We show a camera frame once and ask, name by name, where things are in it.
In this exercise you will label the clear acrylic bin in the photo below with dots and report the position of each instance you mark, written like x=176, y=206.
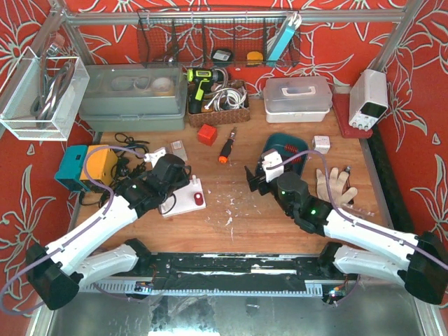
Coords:
x=42, y=104

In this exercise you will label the orange black screwdriver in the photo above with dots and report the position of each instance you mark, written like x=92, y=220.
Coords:
x=227, y=148

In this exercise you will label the white work glove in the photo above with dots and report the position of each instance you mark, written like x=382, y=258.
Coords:
x=337, y=182

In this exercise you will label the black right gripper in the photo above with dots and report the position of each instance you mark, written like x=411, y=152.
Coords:
x=259, y=181

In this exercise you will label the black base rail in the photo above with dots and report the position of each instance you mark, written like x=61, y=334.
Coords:
x=235, y=272

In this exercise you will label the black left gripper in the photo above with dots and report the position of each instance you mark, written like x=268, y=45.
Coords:
x=183, y=180

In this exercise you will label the teal white book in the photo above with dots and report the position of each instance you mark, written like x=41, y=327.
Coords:
x=277, y=44

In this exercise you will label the grey plastic storage box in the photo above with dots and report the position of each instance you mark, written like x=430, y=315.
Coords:
x=133, y=98

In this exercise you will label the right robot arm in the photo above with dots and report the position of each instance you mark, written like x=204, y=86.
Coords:
x=416, y=262

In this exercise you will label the large red spring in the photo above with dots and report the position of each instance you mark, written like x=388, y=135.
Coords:
x=199, y=200

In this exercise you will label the red cube block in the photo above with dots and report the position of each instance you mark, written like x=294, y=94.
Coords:
x=207, y=134

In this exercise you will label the white cube power adapter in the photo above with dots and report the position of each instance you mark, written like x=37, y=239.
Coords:
x=321, y=144

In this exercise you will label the green black cordless drill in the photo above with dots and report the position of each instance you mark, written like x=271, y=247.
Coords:
x=203, y=80

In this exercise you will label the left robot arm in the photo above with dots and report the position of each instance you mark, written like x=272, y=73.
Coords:
x=58, y=270

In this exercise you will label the white peg base plate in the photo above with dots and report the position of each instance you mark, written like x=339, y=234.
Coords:
x=182, y=201

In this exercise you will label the white translucent storage box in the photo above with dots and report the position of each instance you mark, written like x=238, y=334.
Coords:
x=297, y=99

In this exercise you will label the yellow tape measure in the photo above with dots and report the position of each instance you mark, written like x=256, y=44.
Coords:
x=254, y=59

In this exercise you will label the white bench power supply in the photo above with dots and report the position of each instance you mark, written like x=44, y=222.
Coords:
x=368, y=100

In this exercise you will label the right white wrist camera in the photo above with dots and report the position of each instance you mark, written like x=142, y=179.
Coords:
x=271, y=165

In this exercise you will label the teal plastic tray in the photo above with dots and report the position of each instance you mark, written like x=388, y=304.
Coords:
x=278, y=141

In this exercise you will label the black tape measure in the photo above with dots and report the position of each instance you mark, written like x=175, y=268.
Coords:
x=222, y=57

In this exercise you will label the wicker basket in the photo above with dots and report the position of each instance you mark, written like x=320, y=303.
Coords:
x=224, y=117

